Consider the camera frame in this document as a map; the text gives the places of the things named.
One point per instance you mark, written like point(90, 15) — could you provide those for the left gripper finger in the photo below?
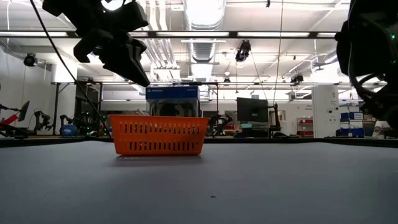
point(124, 62)
point(139, 46)

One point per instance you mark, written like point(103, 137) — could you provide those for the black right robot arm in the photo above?
point(367, 46)

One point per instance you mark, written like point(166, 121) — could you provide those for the background black robot arm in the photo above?
point(43, 119)
point(220, 121)
point(84, 123)

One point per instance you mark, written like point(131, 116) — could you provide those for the blue Sony PlayStation box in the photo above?
point(172, 93)

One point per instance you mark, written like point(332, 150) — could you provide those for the black ceiling spotlight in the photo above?
point(30, 59)

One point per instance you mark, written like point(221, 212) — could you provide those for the orange plastic basket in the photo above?
point(158, 137)

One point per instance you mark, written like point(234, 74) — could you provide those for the black computer monitor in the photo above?
point(252, 109)

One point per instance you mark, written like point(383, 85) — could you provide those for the blue-grey table mat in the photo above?
point(199, 186)

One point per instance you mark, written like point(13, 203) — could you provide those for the red storage bins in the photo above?
point(305, 121)

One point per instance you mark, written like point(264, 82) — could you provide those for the blue storage bins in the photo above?
point(351, 132)

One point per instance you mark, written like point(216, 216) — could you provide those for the silver ventilation duct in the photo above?
point(203, 18)

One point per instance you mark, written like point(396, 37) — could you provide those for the black overhead camera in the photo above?
point(243, 51)

